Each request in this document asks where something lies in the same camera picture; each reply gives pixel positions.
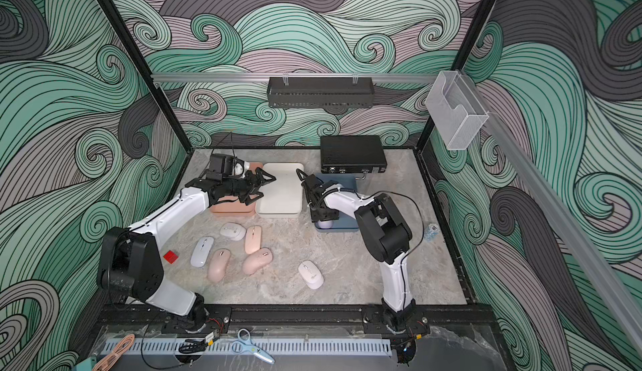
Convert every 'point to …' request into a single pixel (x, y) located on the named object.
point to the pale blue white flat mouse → (201, 251)
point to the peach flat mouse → (252, 239)
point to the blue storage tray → (343, 222)
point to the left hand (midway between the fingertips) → (270, 182)
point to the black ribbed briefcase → (352, 154)
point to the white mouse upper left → (233, 231)
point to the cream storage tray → (284, 195)
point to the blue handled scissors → (245, 344)
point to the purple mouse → (325, 224)
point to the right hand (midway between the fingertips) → (320, 218)
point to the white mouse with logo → (311, 274)
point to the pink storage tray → (230, 205)
